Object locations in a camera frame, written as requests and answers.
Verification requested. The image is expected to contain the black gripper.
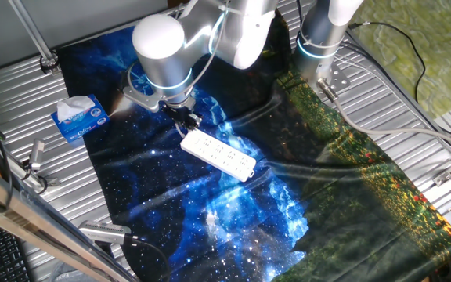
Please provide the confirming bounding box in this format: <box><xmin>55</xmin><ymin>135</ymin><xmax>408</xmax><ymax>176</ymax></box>
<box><xmin>161</xmin><ymin>100</ymin><xmax>204</xmax><ymax>132</ymax></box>

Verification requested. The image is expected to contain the white power strip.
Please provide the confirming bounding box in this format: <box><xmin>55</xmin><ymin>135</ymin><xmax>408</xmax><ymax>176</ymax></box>
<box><xmin>179</xmin><ymin>128</ymin><xmax>258</xmax><ymax>183</ymax></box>

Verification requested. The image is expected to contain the galaxy and meadow print cloth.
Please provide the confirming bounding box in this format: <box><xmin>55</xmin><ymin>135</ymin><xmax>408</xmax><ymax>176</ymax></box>
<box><xmin>55</xmin><ymin>0</ymin><xmax>451</xmax><ymax>282</ymax></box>

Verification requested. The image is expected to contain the blue tissue box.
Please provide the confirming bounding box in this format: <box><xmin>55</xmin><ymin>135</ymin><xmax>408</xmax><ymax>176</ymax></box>
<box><xmin>50</xmin><ymin>93</ymin><xmax>111</xmax><ymax>143</ymax></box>

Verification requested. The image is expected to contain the metal tripod pole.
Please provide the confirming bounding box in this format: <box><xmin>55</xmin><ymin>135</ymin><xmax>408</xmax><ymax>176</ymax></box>
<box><xmin>7</xmin><ymin>0</ymin><xmax>60</xmax><ymax>76</ymax></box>

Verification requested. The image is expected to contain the grey towel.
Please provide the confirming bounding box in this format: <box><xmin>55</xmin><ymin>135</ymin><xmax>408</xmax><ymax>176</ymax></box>
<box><xmin>47</xmin><ymin>261</ymin><xmax>80</xmax><ymax>282</ymax></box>

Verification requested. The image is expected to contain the green patterned carpet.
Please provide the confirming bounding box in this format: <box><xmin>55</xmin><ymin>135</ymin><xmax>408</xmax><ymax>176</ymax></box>
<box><xmin>349</xmin><ymin>0</ymin><xmax>451</xmax><ymax>119</ymax></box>

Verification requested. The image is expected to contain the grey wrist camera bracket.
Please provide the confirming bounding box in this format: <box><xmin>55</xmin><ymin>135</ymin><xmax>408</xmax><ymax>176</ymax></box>
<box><xmin>122</xmin><ymin>85</ymin><xmax>162</xmax><ymax>114</ymax></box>

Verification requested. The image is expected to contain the thin gripper cable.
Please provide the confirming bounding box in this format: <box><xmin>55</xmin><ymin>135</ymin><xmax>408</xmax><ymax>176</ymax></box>
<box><xmin>126</xmin><ymin>0</ymin><xmax>229</xmax><ymax>102</ymax></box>

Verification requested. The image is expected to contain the black depth camera cable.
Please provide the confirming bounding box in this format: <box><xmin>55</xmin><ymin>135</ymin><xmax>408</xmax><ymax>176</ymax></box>
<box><xmin>122</xmin><ymin>234</ymin><xmax>172</xmax><ymax>282</ymax></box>

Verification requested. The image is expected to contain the long silver depth camera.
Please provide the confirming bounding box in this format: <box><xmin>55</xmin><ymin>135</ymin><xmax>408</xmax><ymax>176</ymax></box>
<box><xmin>78</xmin><ymin>219</ymin><xmax>133</xmax><ymax>247</ymax></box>

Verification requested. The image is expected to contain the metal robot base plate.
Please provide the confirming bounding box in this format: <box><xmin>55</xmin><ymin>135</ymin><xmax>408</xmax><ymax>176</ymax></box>
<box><xmin>314</xmin><ymin>61</ymin><xmax>352</xmax><ymax>98</ymax></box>

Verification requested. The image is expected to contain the small silver depth camera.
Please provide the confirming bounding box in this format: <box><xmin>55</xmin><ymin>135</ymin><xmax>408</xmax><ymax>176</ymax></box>
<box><xmin>27</xmin><ymin>138</ymin><xmax>47</xmax><ymax>172</ymax></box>

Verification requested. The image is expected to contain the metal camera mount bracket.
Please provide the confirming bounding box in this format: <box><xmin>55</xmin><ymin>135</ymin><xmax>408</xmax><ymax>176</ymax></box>
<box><xmin>4</xmin><ymin>154</ymin><xmax>61</xmax><ymax>193</ymax></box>

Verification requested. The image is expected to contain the aluminium frame bar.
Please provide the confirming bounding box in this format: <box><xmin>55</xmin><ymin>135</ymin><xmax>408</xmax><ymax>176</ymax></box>
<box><xmin>0</xmin><ymin>156</ymin><xmax>137</xmax><ymax>282</ymax></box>

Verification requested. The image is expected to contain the thick grey robot cable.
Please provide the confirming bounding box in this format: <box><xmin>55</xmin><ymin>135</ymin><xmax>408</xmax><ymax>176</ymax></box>
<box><xmin>316</xmin><ymin>78</ymin><xmax>451</xmax><ymax>156</ymax></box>

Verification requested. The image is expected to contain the black base cable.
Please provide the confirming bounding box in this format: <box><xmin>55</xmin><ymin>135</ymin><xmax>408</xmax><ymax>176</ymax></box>
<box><xmin>340</xmin><ymin>32</ymin><xmax>451</xmax><ymax>158</ymax></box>

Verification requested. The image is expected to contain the black cable on carpet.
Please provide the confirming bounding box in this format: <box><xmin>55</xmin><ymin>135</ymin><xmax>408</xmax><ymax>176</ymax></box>
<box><xmin>348</xmin><ymin>20</ymin><xmax>427</xmax><ymax>104</ymax></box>

